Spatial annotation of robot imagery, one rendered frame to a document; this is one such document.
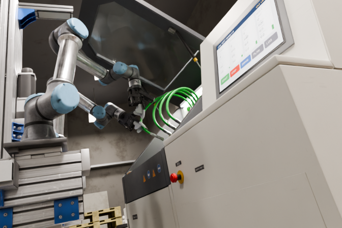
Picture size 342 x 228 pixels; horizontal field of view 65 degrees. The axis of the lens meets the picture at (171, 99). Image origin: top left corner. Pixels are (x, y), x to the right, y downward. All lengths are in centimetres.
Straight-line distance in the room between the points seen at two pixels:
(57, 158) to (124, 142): 879
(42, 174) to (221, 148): 70
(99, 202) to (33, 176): 797
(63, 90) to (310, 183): 93
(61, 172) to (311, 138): 91
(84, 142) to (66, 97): 868
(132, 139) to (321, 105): 947
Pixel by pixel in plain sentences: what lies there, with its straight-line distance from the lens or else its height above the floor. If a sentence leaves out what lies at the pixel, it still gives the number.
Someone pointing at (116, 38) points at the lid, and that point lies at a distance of 190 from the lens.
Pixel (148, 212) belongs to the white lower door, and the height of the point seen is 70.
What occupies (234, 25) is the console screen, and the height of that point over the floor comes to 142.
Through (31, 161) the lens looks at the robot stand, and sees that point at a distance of 121.
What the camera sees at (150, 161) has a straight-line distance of 137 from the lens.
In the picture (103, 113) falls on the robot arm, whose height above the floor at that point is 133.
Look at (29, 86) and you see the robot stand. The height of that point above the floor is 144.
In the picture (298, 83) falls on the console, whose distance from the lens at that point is 72.
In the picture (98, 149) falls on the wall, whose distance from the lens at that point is 980.
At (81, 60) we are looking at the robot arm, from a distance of 163.
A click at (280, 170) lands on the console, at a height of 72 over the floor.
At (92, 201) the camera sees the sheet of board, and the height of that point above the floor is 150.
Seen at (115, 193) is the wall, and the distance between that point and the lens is 957.
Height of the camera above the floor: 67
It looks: 23 degrees up
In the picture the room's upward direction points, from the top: 12 degrees counter-clockwise
